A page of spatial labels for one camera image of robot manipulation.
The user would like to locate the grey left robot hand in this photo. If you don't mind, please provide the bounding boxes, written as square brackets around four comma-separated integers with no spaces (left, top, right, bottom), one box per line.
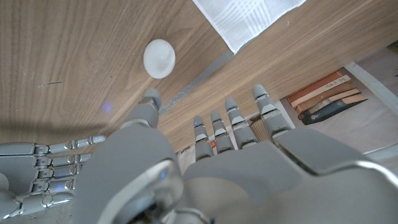
[71,84,398,224]

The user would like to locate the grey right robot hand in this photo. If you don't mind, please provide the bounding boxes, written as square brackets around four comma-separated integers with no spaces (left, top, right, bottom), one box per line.
[0,134,106,220]

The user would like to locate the small white egg-shaped item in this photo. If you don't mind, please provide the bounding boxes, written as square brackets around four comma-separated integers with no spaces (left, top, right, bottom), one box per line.
[142,39,177,80]

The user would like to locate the white cloth napkin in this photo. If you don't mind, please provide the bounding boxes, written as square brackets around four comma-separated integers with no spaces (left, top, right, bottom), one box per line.
[192,0,307,54]

